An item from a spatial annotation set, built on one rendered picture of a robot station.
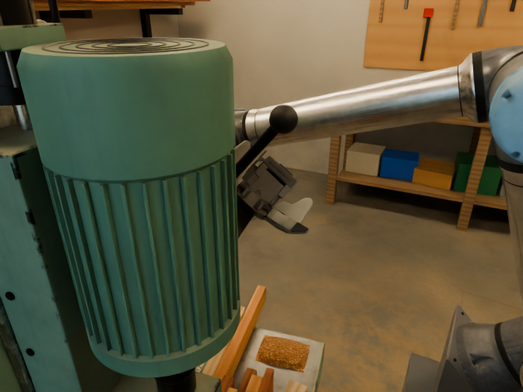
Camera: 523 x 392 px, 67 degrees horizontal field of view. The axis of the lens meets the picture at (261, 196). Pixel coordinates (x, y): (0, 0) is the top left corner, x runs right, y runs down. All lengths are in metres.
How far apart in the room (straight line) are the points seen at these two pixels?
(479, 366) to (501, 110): 0.68
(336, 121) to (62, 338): 0.56
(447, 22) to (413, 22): 0.25
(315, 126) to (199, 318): 0.49
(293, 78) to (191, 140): 3.56
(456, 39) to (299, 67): 1.30
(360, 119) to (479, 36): 2.83
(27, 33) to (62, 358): 0.35
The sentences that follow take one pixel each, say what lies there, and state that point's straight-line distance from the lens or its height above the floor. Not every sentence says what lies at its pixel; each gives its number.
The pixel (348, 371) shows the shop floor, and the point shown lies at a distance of 2.04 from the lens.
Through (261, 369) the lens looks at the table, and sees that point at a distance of 0.83.
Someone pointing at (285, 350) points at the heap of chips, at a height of 0.92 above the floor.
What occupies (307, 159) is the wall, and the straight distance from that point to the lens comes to 4.00.
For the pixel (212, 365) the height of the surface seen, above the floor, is 0.95.
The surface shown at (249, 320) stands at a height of 0.94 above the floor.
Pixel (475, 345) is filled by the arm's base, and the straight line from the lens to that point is 1.11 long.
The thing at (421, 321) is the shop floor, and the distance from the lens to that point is 2.38.
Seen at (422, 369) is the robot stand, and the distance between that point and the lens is 1.37.
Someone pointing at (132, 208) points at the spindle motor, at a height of 1.39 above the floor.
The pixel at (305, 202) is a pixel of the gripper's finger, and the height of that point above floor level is 1.28.
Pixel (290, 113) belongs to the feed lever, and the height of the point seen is 1.42.
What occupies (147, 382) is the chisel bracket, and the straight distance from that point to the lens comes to 0.62.
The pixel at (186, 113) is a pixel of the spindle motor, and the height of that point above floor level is 1.46.
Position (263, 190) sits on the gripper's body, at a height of 1.28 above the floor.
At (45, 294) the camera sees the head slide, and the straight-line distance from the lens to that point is 0.48.
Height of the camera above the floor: 1.54
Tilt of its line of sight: 26 degrees down
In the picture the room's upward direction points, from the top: straight up
